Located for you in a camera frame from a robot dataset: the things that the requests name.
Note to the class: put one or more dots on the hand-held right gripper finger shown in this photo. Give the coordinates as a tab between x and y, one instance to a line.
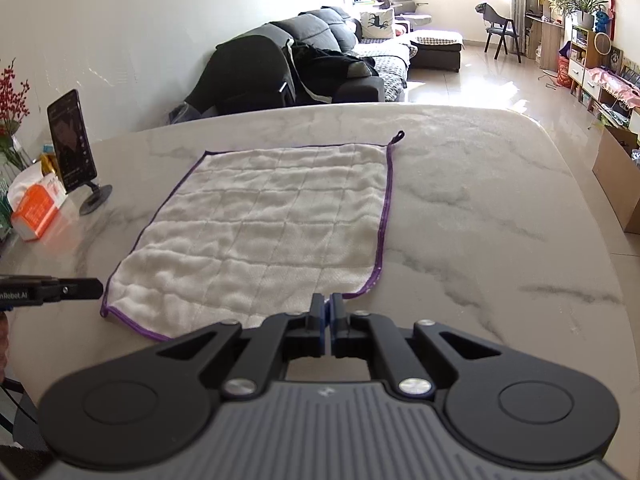
323	332
332	332

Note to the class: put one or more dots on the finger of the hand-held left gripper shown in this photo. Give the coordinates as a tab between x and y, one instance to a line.
82	288

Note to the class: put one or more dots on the white towel with purple edge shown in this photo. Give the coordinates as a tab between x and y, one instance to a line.
260	230

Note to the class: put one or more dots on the orange tissue pack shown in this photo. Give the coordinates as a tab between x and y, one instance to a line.
37	205

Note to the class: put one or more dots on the black phone stand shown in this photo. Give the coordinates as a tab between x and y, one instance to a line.
95	199

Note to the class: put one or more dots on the black phone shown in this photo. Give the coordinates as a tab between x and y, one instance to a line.
72	142

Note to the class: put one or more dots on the red flower branches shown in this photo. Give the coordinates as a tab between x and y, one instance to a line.
10	100

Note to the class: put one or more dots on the black jacket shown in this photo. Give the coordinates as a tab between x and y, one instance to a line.
335	67

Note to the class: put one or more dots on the black sofa cover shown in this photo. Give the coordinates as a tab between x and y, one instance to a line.
240	75

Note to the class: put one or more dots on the grey sofa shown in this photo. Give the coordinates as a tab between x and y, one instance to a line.
320	30

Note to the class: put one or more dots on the grey ottoman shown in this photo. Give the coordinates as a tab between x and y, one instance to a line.
437	47

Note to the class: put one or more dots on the horse print pillow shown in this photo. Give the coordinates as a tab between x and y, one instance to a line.
377	24

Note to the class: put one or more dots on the cardboard box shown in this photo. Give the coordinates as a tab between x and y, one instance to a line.
617	180

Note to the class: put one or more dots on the grey office chair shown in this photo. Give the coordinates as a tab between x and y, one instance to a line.
405	0

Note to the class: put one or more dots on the wooden chair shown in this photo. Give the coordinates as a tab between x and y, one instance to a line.
500	27

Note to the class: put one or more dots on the red bag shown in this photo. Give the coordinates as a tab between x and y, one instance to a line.
564	72

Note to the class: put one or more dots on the wooden shelf unit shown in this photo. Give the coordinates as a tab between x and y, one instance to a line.
580	72

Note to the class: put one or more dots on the wooden desk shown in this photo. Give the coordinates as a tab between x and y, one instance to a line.
545	40

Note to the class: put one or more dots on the pink cloth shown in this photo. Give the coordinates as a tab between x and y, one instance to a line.
612	82

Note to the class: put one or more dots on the grey curtain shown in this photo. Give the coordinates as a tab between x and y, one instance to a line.
520	0

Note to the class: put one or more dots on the potted green plant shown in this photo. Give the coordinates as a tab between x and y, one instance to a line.
580	2

